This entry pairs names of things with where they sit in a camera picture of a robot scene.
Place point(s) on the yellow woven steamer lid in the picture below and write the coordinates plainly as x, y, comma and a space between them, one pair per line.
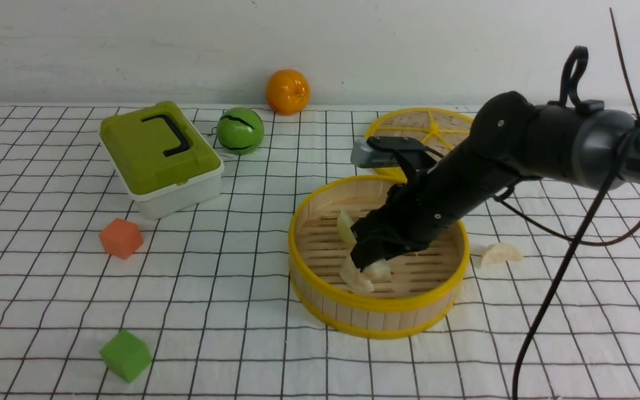
439, 129

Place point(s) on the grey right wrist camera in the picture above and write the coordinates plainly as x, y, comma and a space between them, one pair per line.
387, 151

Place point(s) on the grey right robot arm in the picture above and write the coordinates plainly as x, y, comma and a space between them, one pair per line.
510, 141

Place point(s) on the white checkered tablecloth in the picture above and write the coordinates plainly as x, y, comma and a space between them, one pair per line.
208, 291

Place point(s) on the pale green dumpling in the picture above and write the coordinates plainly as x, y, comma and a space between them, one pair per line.
344, 224

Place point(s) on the green foam cube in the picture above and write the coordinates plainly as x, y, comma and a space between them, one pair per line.
126, 355

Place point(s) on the orange toy fruit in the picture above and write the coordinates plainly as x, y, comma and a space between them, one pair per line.
287, 92

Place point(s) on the green striped toy ball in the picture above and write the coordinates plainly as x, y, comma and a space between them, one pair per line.
240, 130

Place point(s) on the bamboo steamer tray yellow rim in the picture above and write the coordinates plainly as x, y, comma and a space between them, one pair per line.
423, 286

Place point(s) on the green lidded storage box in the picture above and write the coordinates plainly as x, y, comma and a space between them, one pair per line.
164, 162

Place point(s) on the orange foam cube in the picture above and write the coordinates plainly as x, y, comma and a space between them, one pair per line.
121, 238

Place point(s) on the white dumpling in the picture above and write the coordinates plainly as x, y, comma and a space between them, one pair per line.
353, 277
378, 272
500, 253

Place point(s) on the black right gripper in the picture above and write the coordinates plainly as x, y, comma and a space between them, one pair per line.
430, 201

